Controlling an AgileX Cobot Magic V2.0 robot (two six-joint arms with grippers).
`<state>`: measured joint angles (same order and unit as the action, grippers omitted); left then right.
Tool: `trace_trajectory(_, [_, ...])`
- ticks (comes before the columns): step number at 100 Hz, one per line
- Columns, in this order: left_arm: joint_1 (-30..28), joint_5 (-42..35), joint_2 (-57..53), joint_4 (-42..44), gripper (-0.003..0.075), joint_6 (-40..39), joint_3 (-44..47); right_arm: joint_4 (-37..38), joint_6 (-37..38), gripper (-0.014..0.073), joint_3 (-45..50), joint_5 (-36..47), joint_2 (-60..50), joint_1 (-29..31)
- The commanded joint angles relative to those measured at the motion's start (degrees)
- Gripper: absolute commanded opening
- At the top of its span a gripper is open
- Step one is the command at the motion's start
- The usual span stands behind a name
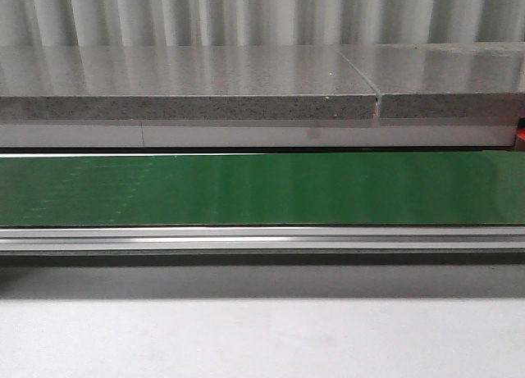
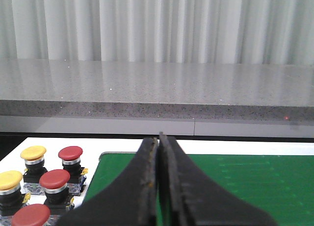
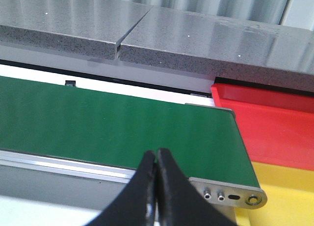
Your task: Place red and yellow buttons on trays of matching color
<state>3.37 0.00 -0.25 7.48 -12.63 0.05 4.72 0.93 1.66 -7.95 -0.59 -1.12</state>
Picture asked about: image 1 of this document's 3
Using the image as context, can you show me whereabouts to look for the green conveyor belt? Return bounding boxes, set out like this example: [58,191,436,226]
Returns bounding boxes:
[1,151,524,227]

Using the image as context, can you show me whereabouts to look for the grey stone slab left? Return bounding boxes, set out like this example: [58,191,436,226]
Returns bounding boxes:
[1,46,376,121]

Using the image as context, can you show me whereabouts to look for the grey stone slab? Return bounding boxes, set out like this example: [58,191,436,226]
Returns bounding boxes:
[339,42,524,123]
[1,46,376,121]

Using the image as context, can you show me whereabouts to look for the grey stone slab right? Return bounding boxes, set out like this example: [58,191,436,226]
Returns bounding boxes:
[339,42,524,123]

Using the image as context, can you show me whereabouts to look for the white panel under slabs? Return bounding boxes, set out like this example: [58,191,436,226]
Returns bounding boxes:
[1,118,518,148]

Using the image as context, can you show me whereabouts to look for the red object at right edge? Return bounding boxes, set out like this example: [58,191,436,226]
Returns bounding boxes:
[514,118,525,152]

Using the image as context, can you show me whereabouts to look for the white corrugated curtain backdrop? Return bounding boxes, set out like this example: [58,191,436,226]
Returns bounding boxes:
[1,0,524,47]

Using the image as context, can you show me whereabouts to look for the aluminium conveyor side rail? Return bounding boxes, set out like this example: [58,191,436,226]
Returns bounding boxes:
[1,225,524,267]

